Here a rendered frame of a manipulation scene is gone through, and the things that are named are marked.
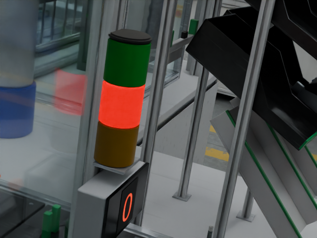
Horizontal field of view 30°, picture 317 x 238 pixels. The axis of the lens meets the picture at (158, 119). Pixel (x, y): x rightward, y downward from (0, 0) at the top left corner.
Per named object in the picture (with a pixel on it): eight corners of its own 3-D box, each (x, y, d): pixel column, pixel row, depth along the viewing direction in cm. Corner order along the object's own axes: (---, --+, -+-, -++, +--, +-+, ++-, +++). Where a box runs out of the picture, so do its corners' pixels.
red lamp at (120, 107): (145, 120, 72) (151, 81, 70) (129, 132, 67) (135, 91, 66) (109, 109, 73) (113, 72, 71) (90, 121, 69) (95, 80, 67)
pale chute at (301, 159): (315, 196, 134) (332, 188, 132) (296, 217, 124) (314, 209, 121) (253, 89, 136) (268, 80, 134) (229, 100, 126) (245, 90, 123)
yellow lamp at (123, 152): (140, 157, 73) (145, 121, 72) (123, 172, 69) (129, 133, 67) (104, 146, 75) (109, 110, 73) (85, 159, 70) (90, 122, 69)
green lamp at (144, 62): (152, 80, 70) (158, 40, 68) (135, 90, 65) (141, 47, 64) (113, 71, 71) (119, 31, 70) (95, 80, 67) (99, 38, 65)
